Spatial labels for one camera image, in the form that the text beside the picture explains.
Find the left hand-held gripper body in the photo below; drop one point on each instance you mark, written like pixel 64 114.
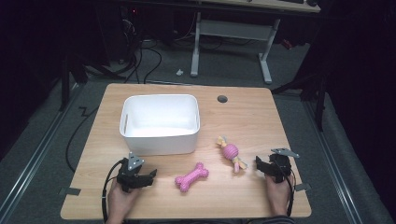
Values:
pixel 130 177

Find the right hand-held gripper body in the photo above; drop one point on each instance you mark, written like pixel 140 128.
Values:
pixel 281 166

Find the pink bone dog toy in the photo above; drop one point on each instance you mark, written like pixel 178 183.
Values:
pixel 190 178

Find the white plastic bin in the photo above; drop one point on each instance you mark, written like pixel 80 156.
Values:
pixel 160 123

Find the person's left hand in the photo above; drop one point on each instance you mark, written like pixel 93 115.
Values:
pixel 120 199

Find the person's right hand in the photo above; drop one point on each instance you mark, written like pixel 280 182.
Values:
pixel 277 196

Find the grey tape piece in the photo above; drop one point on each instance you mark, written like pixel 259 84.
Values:
pixel 70 191
pixel 303 187

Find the black metal stand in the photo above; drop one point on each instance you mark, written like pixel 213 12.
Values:
pixel 319 102
pixel 64 84

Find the white scrap on floor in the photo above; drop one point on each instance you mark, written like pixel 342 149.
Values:
pixel 179 72

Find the small red object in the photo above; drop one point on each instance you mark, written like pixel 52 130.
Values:
pixel 287 44

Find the white-framed wooden desk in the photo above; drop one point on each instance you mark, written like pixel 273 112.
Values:
pixel 233 30

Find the dark computer tower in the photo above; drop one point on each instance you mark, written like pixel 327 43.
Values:
pixel 120 31

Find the black keyboard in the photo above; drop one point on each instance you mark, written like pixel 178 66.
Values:
pixel 291 1

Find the black computer mouse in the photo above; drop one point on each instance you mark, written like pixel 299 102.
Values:
pixel 312 2

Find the metal floor rail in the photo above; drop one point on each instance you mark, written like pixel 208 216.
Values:
pixel 34 155
pixel 333 161

